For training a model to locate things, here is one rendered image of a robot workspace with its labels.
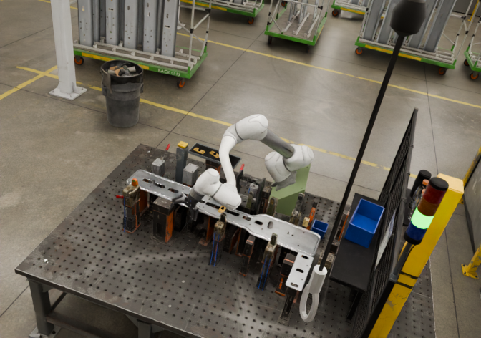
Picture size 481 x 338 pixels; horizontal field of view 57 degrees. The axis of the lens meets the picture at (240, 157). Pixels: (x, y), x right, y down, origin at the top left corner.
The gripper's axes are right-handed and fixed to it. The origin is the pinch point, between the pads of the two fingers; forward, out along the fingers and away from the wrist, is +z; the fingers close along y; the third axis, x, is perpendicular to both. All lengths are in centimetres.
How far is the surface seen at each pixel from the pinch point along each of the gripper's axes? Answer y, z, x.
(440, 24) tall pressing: -125, -186, -736
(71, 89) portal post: 231, 163, -271
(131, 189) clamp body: 35.7, 14.3, -8.1
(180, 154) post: 31, -1, -56
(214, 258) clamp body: -35.6, 14.5, -9.5
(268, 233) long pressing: -51, -22, -18
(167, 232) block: -0.7, 24.6, -11.5
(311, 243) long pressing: -75, -34, -23
